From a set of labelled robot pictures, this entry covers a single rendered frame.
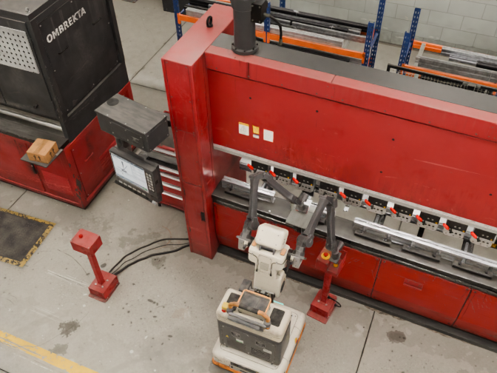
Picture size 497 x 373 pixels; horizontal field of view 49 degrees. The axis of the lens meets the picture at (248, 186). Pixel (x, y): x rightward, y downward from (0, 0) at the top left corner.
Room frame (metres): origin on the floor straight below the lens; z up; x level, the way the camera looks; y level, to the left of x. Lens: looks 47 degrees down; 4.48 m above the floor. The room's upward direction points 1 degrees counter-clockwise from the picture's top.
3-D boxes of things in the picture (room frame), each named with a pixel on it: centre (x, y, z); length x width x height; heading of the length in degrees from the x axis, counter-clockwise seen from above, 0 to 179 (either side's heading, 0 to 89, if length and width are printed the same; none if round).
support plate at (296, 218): (2.94, -0.43, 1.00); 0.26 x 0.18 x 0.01; 155
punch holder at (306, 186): (3.09, -0.47, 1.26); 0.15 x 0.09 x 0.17; 65
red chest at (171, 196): (4.03, 0.71, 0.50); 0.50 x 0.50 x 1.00; 65
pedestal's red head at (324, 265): (2.65, -0.67, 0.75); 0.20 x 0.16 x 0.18; 58
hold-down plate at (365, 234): (2.77, -1.02, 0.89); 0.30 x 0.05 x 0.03; 65
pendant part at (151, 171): (3.05, 0.87, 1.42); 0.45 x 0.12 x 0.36; 55
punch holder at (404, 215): (2.75, -1.20, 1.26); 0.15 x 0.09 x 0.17; 65
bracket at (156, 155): (3.38, 0.80, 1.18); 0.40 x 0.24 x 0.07; 65
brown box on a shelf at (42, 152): (3.75, 1.93, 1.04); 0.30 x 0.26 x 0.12; 66
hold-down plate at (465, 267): (2.43, -1.75, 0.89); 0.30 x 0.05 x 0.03; 65
